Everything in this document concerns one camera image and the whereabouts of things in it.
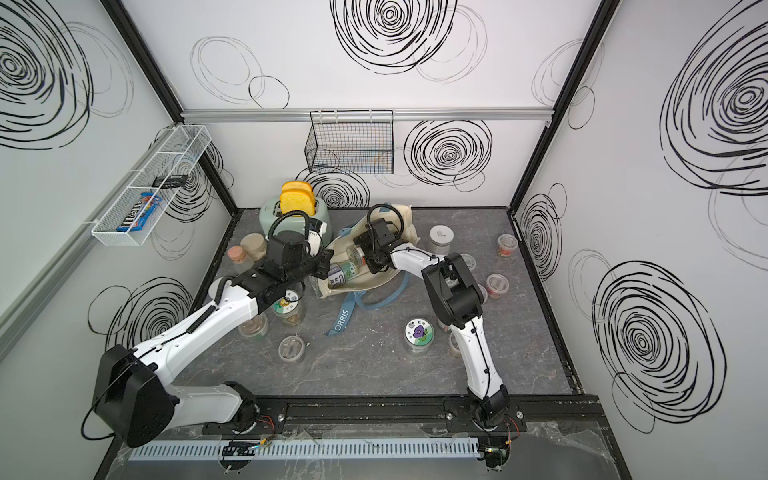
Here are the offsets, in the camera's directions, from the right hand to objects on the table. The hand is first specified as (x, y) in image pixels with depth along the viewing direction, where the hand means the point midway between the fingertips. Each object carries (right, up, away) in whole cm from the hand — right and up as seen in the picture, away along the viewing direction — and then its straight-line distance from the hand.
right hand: (361, 246), depth 102 cm
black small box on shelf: (-48, +18, -23) cm, 56 cm away
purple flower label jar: (+18, -23, -22) cm, 36 cm away
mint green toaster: (-30, +13, -3) cm, 33 cm away
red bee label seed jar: (+50, +1, 0) cm, 50 cm away
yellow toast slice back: (-21, +19, -6) cm, 29 cm away
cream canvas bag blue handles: (-3, -8, -6) cm, 10 cm away
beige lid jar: (-36, 0, -2) cm, 36 cm away
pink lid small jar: (-39, -2, -8) cm, 40 cm away
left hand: (-6, -1, -21) cm, 22 cm away
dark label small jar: (-17, -27, -21) cm, 38 cm away
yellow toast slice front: (-21, +15, -6) cm, 26 cm away
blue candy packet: (-51, +10, -31) cm, 61 cm away
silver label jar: (+27, +3, -3) cm, 27 cm away
